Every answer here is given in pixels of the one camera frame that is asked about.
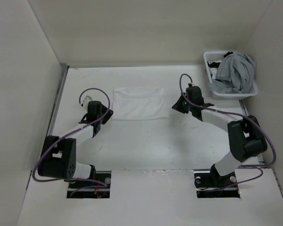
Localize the white tank top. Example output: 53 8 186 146
112 86 169 121

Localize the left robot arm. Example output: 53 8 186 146
36 101 114 188

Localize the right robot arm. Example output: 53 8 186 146
172 86 267 188

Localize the black tank top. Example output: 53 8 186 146
207 51 233 68

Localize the grey tank top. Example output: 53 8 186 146
209 52 257 94

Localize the white plastic laundry basket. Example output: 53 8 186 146
203 50 258 100

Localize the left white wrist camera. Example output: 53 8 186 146
81 96 92 111

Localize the right metal table rail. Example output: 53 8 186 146
239 100 265 166

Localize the metal table rail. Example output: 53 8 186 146
239 100 265 166
46 63 69 136

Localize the left metal table rail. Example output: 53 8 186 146
46 63 69 136

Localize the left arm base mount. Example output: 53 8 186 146
67 171 112 199

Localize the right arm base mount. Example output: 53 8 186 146
194 170 240 198

